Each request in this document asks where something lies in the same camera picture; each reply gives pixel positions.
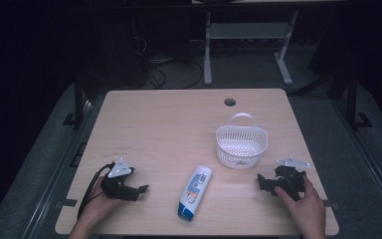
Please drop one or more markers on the white plastic basket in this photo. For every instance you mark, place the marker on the white plastic basket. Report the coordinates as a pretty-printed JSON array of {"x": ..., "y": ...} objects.
[{"x": 241, "y": 146}]

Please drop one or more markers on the person's left hand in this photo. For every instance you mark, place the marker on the person's left hand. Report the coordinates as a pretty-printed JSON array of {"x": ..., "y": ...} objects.
[{"x": 97, "y": 205}]

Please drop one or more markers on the white and blue bottle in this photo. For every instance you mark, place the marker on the white and blue bottle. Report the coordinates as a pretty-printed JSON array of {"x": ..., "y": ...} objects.
[{"x": 195, "y": 194}]

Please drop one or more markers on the aluminium frame rail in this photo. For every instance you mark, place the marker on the aluminium frame rail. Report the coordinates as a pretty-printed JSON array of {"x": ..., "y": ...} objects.
[
  {"x": 371, "y": 166},
  {"x": 46, "y": 186}
]

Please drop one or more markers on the black table bracket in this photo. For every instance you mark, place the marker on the black table bracket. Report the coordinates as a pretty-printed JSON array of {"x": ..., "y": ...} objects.
[
  {"x": 68, "y": 202},
  {"x": 332, "y": 205}
]

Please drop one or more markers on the white metal desk frame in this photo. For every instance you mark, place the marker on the white metal desk frame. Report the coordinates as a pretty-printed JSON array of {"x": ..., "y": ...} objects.
[{"x": 248, "y": 31}]

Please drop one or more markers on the black metal stand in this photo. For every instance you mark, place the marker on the black metal stand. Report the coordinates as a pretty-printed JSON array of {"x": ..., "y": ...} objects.
[
  {"x": 78, "y": 103},
  {"x": 353, "y": 99}
]

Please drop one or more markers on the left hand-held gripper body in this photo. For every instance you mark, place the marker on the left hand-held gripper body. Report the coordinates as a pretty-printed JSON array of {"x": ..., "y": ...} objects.
[{"x": 118, "y": 169}]

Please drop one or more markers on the person's right hand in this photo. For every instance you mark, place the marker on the person's right hand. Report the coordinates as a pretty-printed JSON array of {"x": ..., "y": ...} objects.
[{"x": 306, "y": 212}]

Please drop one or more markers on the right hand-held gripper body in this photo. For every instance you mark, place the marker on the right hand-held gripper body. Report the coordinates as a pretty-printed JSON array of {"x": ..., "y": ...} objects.
[{"x": 290, "y": 179}]

